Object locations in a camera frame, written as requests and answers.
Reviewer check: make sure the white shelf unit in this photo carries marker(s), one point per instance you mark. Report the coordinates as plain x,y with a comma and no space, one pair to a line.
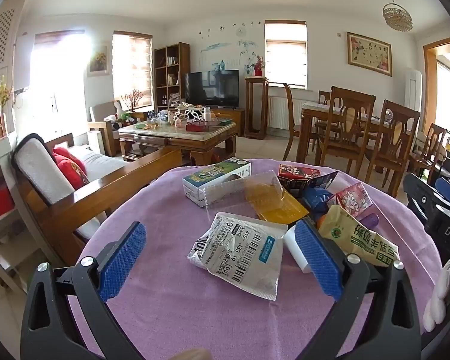
0,243

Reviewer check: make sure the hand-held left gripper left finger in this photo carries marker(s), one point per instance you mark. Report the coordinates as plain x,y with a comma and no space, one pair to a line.
120,262

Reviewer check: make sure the tall wooden stand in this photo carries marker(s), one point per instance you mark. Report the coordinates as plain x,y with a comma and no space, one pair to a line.
257,82

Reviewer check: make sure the wooden bookshelf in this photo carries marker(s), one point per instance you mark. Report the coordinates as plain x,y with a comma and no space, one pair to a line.
171,75

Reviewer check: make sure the purple tablecloth round table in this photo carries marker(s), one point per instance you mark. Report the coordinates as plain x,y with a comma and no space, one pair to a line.
180,307

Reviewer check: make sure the white standing air conditioner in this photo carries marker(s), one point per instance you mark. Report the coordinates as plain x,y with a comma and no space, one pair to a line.
414,93

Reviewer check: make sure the red tray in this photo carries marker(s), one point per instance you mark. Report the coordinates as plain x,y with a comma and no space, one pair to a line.
198,126

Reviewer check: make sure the window with roller blind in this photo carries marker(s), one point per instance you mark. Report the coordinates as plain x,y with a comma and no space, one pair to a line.
132,67
285,54

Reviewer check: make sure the wooden armchair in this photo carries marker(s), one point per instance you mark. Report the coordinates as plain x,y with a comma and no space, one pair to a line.
103,114

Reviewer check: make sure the pink cartoon carton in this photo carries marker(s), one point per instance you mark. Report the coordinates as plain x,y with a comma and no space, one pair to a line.
354,200

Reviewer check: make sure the small white bin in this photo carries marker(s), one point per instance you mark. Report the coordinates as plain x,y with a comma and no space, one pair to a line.
96,142

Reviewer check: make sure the wooden dining table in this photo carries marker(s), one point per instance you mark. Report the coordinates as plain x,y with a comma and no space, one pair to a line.
311,112

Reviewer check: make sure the hanging crystal chandelier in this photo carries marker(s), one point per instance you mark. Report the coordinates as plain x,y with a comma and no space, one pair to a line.
397,17

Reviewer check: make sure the vase with blossom branches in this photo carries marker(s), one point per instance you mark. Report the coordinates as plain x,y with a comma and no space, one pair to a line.
132,99

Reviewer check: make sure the person's right hand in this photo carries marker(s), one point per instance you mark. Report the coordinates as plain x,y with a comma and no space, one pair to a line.
437,296

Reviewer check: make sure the white barcode packet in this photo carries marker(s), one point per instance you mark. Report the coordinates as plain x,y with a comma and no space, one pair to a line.
243,255

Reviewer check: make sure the plush toys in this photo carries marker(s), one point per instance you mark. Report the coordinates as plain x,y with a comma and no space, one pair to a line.
120,120

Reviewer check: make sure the black television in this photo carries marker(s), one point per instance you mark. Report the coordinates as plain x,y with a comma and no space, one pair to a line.
212,88

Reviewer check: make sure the wooden sofa with white cushions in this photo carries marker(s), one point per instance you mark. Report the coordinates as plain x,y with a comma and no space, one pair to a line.
41,172

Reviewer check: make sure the white radiator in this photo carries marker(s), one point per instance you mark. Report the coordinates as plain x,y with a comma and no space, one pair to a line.
279,112

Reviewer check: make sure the red cartoon box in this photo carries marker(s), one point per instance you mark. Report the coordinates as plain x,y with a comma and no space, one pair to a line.
296,174

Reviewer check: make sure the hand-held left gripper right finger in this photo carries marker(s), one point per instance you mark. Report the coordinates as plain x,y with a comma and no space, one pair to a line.
318,258

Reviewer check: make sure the blue wrapper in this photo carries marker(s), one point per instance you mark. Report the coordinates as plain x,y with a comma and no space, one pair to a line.
317,200

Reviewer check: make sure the white cup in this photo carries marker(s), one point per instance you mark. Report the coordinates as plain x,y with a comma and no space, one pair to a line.
294,245

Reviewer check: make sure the green and white carton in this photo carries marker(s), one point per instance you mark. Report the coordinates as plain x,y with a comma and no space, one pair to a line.
206,180

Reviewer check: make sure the wooden television cabinet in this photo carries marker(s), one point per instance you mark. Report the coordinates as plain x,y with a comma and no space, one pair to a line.
234,118

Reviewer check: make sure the red cushion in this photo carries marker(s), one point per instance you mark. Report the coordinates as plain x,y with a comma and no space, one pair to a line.
71,167

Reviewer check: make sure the white openwork bowl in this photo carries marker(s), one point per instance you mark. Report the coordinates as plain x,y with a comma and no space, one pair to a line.
189,112

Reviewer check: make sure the sunflower painting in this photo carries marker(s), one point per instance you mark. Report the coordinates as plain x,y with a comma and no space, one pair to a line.
97,61

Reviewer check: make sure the red vase with flowers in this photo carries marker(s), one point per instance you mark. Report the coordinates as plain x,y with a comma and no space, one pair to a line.
258,69

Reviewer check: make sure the orange fruit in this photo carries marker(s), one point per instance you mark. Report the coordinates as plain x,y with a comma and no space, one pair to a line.
321,222

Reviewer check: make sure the framed flower picture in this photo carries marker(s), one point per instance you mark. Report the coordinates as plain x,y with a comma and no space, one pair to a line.
369,53

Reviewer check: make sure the dark blue packet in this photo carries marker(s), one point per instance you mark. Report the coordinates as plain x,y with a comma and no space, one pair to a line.
322,182

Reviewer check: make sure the wooden coffee table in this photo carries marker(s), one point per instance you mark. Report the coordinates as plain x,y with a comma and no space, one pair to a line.
172,140

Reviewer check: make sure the pale yellow powder bag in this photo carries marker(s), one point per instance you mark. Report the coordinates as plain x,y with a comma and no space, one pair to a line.
356,238

